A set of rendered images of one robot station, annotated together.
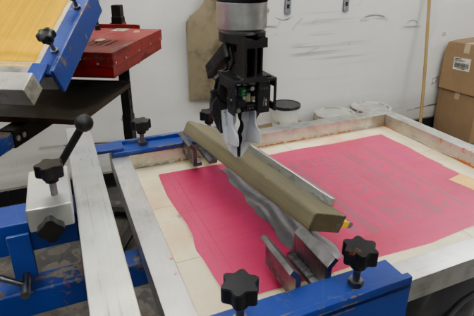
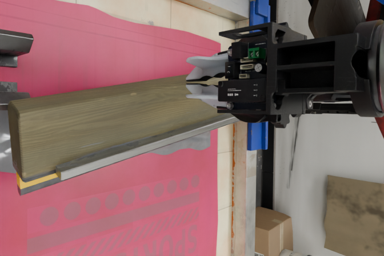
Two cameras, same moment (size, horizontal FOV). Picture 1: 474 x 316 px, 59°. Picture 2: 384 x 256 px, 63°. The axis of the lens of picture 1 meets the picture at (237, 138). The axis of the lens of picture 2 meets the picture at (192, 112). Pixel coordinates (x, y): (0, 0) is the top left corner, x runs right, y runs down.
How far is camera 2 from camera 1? 0.43 m
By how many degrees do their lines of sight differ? 28
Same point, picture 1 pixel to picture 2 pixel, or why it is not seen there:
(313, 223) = (11, 109)
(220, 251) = (75, 29)
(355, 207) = (90, 240)
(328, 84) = not seen: outside the picture
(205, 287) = not seen: outside the picture
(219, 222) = (125, 58)
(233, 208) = not seen: hidden behind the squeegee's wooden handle
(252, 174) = (150, 85)
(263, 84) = (262, 87)
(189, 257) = not seen: outside the picture
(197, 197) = (174, 59)
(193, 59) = (371, 187)
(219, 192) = not seen: hidden behind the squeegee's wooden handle
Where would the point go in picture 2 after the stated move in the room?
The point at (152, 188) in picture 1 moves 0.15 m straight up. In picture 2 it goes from (202, 23) to (276, 7)
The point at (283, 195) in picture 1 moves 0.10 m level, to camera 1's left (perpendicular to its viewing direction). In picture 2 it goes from (89, 96) to (124, 11)
